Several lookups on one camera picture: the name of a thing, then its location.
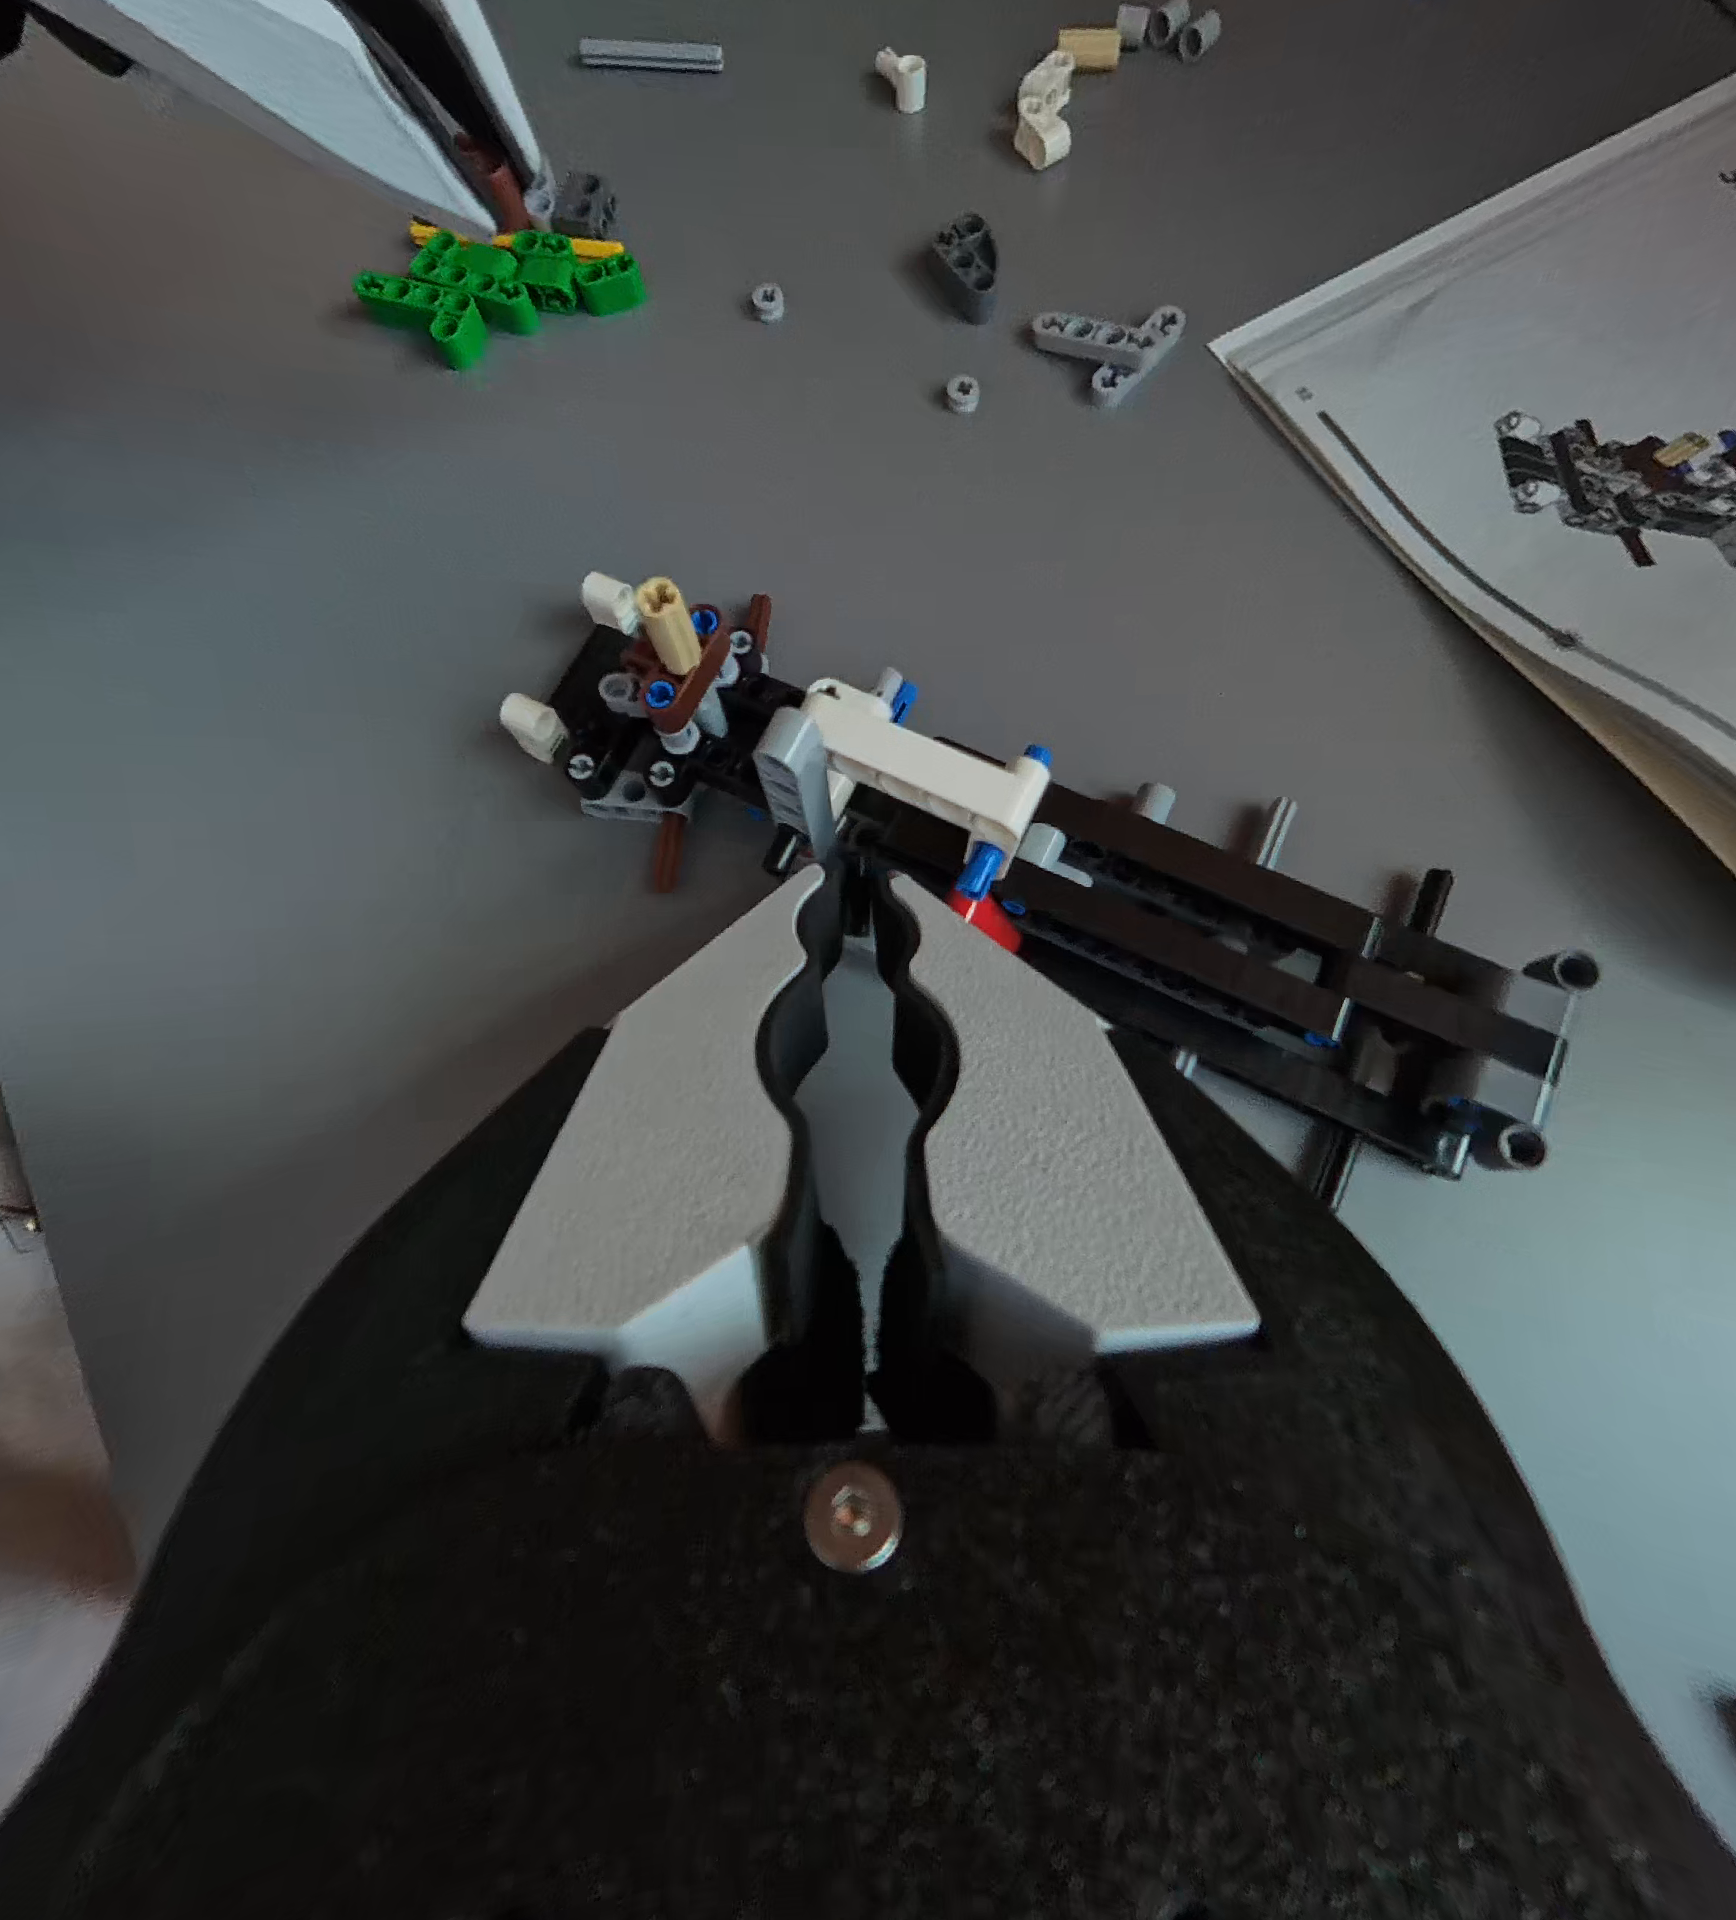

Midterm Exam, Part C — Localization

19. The grey t-shaped lego liftarm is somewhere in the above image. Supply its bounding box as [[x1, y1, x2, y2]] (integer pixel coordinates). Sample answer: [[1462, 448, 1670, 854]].
[[1031, 304, 1190, 412]]

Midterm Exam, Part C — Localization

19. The pile of green lego pieces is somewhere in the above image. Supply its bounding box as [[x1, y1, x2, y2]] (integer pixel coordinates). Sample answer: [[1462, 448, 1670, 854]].
[[352, 224, 649, 371]]

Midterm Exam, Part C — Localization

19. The black lego chassis assembly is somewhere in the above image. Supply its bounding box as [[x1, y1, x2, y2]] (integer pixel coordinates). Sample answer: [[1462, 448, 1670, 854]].
[[500, 570, 1607, 1218]]

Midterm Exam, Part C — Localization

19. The yellow lego axle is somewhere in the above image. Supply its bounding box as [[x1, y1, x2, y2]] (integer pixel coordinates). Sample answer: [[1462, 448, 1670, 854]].
[[410, 221, 624, 260]]

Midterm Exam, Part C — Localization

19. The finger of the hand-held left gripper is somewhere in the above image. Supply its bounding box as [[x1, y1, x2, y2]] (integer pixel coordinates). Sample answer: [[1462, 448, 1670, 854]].
[[29, 0, 510, 242], [419, 0, 559, 212]]

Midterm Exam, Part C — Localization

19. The brown lego axle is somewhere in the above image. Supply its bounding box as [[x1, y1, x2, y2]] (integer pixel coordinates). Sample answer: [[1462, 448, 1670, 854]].
[[455, 131, 545, 237]]

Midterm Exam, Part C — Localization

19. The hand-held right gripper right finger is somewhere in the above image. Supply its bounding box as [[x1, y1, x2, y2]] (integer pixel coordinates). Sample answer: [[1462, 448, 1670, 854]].
[[868, 869, 1264, 1449]]

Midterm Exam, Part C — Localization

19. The lego instruction booklet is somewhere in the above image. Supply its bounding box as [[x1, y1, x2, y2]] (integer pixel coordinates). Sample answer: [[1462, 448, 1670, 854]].
[[1209, 66, 1736, 1039]]

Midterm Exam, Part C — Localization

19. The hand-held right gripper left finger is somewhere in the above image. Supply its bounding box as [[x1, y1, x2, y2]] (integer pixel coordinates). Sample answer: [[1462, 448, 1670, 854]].
[[463, 862, 870, 1449]]

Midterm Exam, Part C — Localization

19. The dark grey triangular lego piece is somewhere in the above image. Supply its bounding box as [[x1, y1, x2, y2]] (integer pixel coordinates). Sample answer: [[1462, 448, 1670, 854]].
[[933, 212, 1005, 326]]

